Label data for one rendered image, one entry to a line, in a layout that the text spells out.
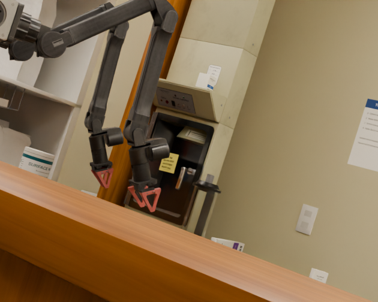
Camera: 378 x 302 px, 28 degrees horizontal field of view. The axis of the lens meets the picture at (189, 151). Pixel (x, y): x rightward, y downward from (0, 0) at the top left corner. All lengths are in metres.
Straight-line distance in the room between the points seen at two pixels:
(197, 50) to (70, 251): 2.69
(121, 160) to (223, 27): 0.67
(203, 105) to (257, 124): 0.50
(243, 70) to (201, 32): 0.25
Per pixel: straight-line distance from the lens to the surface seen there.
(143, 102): 2.39
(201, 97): 2.84
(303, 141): 3.18
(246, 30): 2.94
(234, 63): 2.92
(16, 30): 2.28
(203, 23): 3.06
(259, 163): 3.25
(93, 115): 2.85
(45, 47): 2.28
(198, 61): 3.01
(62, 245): 0.37
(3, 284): 0.42
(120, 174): 3.08
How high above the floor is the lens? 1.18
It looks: 2 degrees up
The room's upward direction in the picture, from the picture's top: 18 degrees clockwise
